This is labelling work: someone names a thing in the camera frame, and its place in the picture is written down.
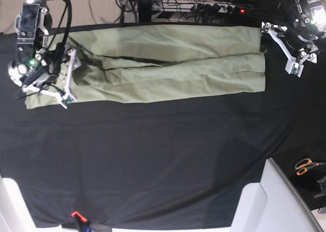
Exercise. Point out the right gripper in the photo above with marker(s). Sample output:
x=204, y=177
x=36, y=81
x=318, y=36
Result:
x=41, y=67

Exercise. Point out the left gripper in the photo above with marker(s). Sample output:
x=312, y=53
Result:
x=295, y=45

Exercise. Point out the green T-shirt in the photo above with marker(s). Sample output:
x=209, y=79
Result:
x=155, y=63

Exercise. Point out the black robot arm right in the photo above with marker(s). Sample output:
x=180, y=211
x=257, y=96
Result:
x=33, y=25

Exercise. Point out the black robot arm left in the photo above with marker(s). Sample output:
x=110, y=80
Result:
x=299, y=25

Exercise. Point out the white power strip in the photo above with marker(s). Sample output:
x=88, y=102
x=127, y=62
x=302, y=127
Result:
x=184, y=6

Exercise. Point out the black device at right edge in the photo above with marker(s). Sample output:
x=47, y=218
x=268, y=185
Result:
x=321, y=183

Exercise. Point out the black table cloth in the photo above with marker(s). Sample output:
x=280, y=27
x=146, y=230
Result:
x=170, y=165

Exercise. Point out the red blue clamp bottom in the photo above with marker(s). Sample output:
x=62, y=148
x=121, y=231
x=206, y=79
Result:
x=81, y=223

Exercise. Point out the white block left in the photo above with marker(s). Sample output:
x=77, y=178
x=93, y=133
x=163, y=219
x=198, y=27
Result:
x=14, y=213

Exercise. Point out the white block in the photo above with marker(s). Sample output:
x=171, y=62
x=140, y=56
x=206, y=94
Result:
x=273, y=204
x=14, y=213

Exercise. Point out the white block right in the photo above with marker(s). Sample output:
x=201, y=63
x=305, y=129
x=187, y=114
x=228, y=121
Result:
x=273, y=204

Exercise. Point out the orange handled scissors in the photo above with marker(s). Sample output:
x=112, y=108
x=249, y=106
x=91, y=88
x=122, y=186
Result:
x=304, y=165

